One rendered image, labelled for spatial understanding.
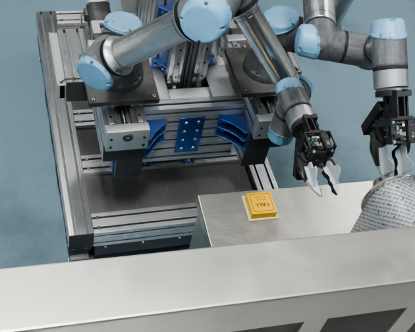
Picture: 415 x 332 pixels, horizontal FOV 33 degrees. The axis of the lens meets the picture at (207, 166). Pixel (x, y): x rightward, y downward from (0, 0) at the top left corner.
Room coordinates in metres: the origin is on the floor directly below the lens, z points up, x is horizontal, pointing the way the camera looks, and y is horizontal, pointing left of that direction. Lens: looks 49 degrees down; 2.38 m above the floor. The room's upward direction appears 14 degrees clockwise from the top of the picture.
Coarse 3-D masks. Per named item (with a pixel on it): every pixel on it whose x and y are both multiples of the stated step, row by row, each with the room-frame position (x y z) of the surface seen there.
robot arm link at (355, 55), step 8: (352, 32) 1.33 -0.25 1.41; (352, 40) 1.30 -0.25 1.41; (360, 40) 1.31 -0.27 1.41; (352, 48) 1.29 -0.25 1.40; (360, 48) 1.29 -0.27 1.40; (352, 56) 1.28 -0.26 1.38; (360, 56) 1.28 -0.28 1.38; (352, 64) 1.28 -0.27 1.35; (360, 64) 1.28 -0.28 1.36; (368, 64) 1.28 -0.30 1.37
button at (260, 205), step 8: (256, 192) 1.20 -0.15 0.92; (264, 192) 1.20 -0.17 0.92; (248, 200) 1.16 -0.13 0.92; (256, 200) 1.17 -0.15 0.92; (264, 200) 1.18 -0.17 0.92; (272, 200) 1.18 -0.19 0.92; (248, 208) 1.15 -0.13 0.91; (256, 208) 1.14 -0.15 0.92; (264, 208) 1.15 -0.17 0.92; (272, 208) 1.16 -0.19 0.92; (256, 216) 1.13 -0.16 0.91; (264, 216) 1.14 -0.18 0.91; (272, 216) 1.15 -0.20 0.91
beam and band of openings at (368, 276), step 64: (128, 256) 0.45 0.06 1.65; (192, 256) 0.47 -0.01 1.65; (256, 256) 0.49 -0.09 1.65; (320, 256) 0.52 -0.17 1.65; (384, 256) 0.54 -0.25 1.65; (0, 320) 0.33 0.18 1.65; (64, 320) 0.35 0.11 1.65; (128, 320) 0.37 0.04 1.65; (192, 320) 0.40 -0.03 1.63; (256, 320) 0.44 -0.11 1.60; (320, 320) 0.48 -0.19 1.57; (384, 320) 0.53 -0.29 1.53
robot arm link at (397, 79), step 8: (376, 72) 1.20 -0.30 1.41; (384, 72) 1.19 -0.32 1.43; (392, 72) 1.19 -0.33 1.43; (400, 72) 1.19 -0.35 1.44; (376, 80) 1.19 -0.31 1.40; (384, 80) 1.18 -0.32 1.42; (392, 80) 1.18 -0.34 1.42; (400, 80) 1.18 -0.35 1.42; (376, 88) 1.18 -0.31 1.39; (384, 88) 1.17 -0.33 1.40; (392, 88) 1.17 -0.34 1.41; (400, 88) 1.17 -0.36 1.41
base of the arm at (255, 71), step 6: (246, 54) 1.84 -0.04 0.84; (252, 54) 1.79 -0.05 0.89; (246, 60) 1.79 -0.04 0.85; (252, 60) 1.78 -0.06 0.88; (258, 60) 1.77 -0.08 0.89; (246, 66) 1.78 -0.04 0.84; (252, 66) 1.76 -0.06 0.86; (258, 66) 1.76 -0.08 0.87; (246, 72) 1.77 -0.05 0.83; (252, 72) 1.75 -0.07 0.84; (258, 72) 1.76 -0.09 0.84; (264, 72) 1.75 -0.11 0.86; (252, 78) 1.75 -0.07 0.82; (258, 78) 1.74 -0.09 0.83; (264, 78) 1.74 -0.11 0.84
